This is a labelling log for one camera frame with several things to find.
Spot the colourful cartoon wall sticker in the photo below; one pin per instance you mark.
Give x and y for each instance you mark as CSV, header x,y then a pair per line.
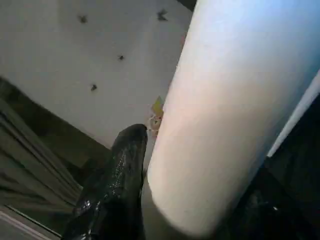
x,y
157,110

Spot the white plastic table leg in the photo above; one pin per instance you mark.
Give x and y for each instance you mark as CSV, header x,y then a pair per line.
x,y
212,112

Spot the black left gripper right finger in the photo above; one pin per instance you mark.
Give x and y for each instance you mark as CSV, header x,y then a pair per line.
x,y
280,215

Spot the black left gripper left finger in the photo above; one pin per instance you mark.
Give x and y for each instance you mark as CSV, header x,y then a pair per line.
x,y
112,195

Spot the dark butterfly wall sticker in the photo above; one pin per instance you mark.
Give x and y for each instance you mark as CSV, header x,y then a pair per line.
x,y
93,87
121,57
162,14
82,18

